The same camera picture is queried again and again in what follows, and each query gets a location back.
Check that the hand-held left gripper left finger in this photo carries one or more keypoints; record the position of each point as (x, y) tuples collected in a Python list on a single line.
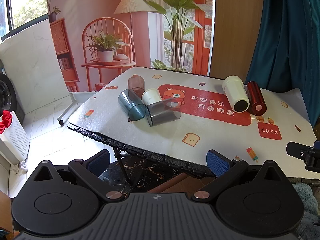
[(98, 160)]

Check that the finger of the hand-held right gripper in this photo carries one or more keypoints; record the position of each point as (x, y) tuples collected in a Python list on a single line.
[(300, 151)]

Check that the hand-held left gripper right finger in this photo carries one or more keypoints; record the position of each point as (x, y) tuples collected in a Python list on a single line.
[(217, 164)]

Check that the translucent blue-grey cup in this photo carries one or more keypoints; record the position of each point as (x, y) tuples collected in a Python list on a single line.
[(132, 110)]

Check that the dark red cup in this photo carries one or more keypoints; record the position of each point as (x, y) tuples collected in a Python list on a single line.
[(255, 95)]

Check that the translucent grey cup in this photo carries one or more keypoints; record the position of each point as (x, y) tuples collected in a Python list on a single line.
[(162, 117)]

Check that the tall cream cup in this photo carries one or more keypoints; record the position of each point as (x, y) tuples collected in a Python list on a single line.
[(233, 90)]

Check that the small white cup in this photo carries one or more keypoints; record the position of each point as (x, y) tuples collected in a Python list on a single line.
[(151, 96)]

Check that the translucent pink cup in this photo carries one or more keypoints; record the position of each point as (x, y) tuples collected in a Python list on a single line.
[(136, 82)]

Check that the white bear-print table mat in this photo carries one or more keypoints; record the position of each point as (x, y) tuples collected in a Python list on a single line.
[(212, 137)]

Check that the black folding table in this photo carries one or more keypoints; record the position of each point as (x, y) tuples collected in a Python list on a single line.
[(150, 155)]

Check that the grey fluffy blanket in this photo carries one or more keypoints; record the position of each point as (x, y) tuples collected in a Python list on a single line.
[(310, 205)]

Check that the white wheeled stand leg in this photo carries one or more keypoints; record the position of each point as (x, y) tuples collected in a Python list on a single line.
[(68, 105)]

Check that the crumpled white paper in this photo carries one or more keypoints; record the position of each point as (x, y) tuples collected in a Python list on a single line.
[(23, 166)]

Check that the white perforated laundry basket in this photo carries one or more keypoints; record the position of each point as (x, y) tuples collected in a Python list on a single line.
[(15, 140)]

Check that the red cloth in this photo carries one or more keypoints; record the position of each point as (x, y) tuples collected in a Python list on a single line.
[(5, 123)]

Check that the cardboard box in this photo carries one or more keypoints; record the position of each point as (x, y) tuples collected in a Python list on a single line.
[(5, 210)]

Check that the teal curtain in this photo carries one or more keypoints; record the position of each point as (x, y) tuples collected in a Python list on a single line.
[(287, 42)]

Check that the washing machine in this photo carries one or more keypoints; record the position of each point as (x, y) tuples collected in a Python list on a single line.
[(6, 92)]

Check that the brown wooden panel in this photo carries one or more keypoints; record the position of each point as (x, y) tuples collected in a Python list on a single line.
[(237, 30)]

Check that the printed room backdrop cloth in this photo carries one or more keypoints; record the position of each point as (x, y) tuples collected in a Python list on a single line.
[(75, 5)]

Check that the window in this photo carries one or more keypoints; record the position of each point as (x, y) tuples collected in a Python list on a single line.
[(25, 2)]

